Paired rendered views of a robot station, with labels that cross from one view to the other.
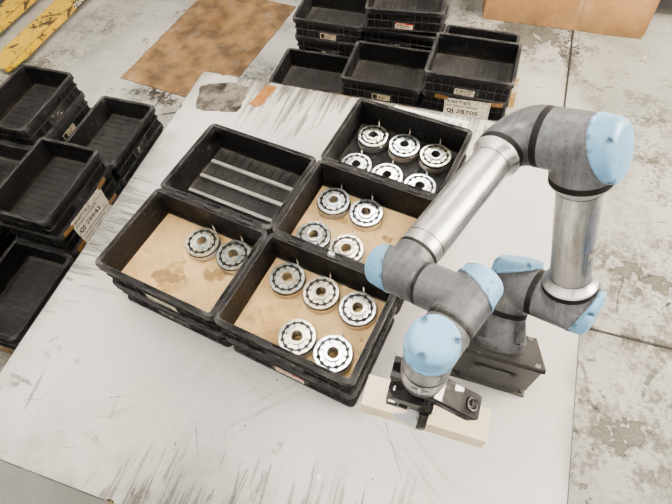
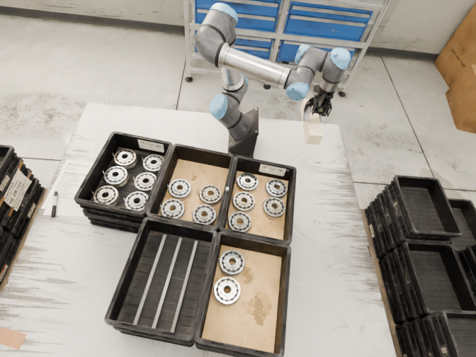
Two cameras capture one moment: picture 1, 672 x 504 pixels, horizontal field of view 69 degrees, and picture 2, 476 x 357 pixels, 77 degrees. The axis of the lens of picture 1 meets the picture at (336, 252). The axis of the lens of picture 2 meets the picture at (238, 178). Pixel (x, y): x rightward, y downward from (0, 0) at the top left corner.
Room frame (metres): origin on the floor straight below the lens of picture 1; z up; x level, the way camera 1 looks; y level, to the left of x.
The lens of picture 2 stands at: (1.03, 0.64, 2.03)
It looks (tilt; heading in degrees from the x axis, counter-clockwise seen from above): 55 degrees down; 239
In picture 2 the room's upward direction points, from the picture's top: 10 degrees clockwise
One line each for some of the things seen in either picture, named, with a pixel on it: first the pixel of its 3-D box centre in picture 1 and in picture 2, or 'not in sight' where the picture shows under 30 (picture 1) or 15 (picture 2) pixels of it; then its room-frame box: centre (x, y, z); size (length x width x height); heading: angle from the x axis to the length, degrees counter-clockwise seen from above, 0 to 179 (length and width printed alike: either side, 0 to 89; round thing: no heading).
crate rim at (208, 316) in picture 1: (182, 249); (246, 289); (0.78, 0.43, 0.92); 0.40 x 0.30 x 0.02; 58
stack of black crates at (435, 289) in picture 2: not in sight; (422, 284); (-0.36, 0.66, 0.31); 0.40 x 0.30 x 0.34; 67
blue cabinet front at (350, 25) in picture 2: not in sight; (321, 37); (-0.82, -1.45, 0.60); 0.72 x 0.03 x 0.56; 157
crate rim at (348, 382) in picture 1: (307, 303); (260, 197); (0.57, 0.09, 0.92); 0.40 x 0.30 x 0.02; 58
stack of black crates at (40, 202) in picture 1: (70, 210); not in sight; (1.42, 1.16, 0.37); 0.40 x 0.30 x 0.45; 157
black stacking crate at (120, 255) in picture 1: (188, 258); (245, 292); (0.78, 0.43, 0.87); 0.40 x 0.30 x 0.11; 58
